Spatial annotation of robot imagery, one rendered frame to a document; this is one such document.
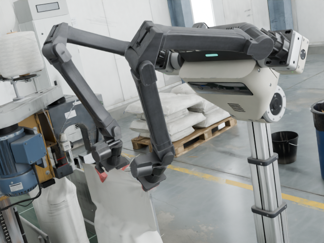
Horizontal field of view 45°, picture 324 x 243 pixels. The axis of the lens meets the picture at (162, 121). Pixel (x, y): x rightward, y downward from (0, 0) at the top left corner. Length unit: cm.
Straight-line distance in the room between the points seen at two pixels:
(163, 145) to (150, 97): 21
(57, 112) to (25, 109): 27
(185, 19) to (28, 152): 618
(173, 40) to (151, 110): 23
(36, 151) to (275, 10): 904
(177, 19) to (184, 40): 663
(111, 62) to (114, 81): 34
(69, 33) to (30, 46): 19
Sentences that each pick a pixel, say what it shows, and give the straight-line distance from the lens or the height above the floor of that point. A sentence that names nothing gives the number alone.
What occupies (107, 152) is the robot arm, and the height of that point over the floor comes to 118.
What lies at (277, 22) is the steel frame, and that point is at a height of 86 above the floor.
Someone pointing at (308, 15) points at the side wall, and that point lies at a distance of 1005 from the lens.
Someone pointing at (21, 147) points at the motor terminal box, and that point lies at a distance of 152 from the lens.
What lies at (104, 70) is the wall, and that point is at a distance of 672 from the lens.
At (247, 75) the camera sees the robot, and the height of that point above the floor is 139.
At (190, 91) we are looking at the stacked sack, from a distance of 513.
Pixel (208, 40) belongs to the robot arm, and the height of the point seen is 156.
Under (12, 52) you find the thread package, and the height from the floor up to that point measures 162.
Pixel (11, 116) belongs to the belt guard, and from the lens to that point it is 154.
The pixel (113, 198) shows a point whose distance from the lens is 169.
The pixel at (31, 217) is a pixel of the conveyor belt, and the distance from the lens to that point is 318.
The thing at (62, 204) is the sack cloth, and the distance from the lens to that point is 224.
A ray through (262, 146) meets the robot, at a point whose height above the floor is 101.
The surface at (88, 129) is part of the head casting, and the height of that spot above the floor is 118.
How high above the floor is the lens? 166
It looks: 16 degrees down
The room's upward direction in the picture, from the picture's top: 11 degrees counter-clockwise
